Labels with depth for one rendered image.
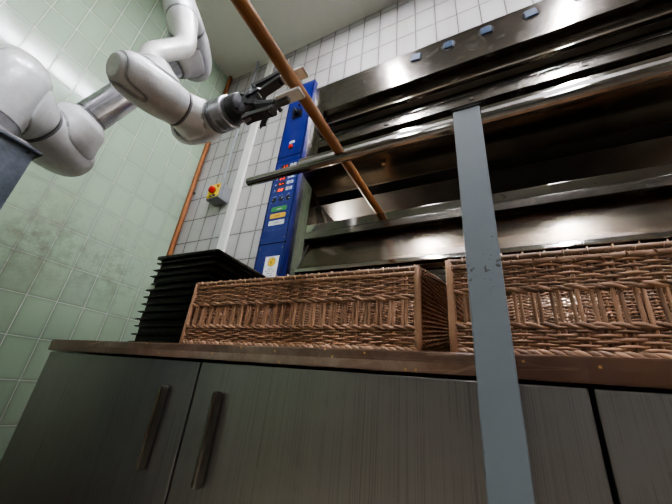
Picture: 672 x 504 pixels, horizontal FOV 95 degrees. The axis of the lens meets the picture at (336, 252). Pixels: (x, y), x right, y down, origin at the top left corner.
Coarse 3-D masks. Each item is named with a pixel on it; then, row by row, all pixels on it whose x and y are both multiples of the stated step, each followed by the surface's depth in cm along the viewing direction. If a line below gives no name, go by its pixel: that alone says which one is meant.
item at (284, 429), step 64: (64, 384) 77; (128, 384) 66; (192, 384) 58; (256, 384) 52; (320, 384) 47; (384, 384) 43; (448, 384) 40; (576, 384) 35; (640, 384) 31; (64, 448) 67; (128, 448) 59; (192, 448) 53; (256, 448) 47; (320, 448) 43; (384, 448) 40; (448, 448) 37; (576, 448) 32; (640, 448) 30
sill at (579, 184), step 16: (608, 176) 91; (624, 176) 89; (640, 176) 87; (656, 176) 86; (512, 192) 102; (528, 192) 100; (544, 192) 97; (560, 192) 95; (416, 208) 116; (432, 208) 113; (448, 208) 110; (320, 224) 134; (336, 224) 130; (352, 224) 126
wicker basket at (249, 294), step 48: (240, 288) 70; (288, 288) 64; (336, 288) 59; (384, 288) 55; (432, 288) 67; (192, 336) 70; (240, 336) 64; (288, 336) 59; (336, 336) 55; (384, 336) 52; (432, 336) 59
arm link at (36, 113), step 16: (0, 48) 77; (16, 48) 80; (0, 64) 75; (16, 64) 78; (32, 64) 81; (0, 80) 74; (16, 80) 77; (32, 80) 80; (48, 80) 85; (0, 96) 74; (16, 96) 77; (32, 96) 80; (48, 96) 85; (16, 112) 77; (32, 112) 82; (48, 112) 86; (32, 128) 84; (48, 128) 88
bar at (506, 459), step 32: (544, 96) 69; (576, 96) 67; (448, 128) 78; (480, 128) 47; (320, 160) 94; (480, 160) 44; (480, 192) 42; (480, 224) 41; (480, 256) 39; (480, 288) 37; (480, 320) 36; (480, 352) 35; (512, 352) 33; (480, 384) 33; (512, 384) 32; (480, 416) 32; (512, 416) 31; (512, 448) 30; (512, 480) 29
